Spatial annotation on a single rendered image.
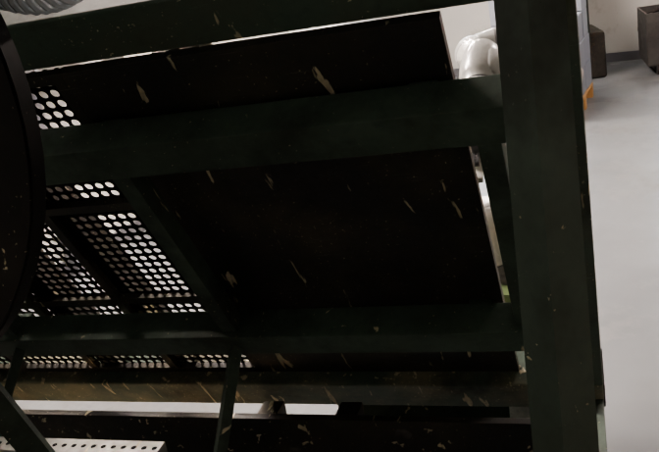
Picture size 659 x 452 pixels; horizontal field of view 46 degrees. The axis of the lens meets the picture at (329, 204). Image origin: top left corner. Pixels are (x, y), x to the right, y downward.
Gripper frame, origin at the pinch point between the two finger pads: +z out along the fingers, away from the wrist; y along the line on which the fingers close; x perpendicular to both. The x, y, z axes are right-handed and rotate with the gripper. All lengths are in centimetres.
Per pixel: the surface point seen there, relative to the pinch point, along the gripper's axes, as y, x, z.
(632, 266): 262, -44, -162
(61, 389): 61, 137, 22
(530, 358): -58, -16, 80
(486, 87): -42.0, -8.7, 22.4
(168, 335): 23, 79, 26
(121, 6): -63, 49, 15
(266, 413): 53, 62, 32
